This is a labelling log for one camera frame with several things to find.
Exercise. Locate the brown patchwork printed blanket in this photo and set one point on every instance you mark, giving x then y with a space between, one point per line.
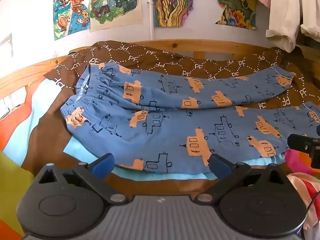
160 60

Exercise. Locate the wooden bed frame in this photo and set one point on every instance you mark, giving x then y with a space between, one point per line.
32 70

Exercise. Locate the grey wall frame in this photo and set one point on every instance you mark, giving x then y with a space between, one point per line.
6 46

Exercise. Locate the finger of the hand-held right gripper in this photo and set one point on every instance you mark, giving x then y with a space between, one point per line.
298 142

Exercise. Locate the white hanging shirt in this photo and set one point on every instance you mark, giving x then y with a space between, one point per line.
282 12
311 28

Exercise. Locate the torn landscape wall poster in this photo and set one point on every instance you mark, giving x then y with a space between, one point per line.
240 7

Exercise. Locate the colourful swirl wall poster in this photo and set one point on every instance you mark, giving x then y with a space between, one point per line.
172 5

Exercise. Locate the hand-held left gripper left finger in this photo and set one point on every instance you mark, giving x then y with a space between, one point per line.
103 165

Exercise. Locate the orange-haired figure wall poster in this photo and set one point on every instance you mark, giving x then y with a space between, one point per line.
68 17

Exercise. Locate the blue printed pants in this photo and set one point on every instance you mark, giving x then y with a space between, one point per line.
175 120

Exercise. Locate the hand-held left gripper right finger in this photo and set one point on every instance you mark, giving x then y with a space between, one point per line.
220 167

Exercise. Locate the white wall pipe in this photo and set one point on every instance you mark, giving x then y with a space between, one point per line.
151 10

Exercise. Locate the blond figure wall poster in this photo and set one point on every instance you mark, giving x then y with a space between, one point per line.
112 2

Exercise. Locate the pink striped cloth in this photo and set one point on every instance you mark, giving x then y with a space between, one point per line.
305 185

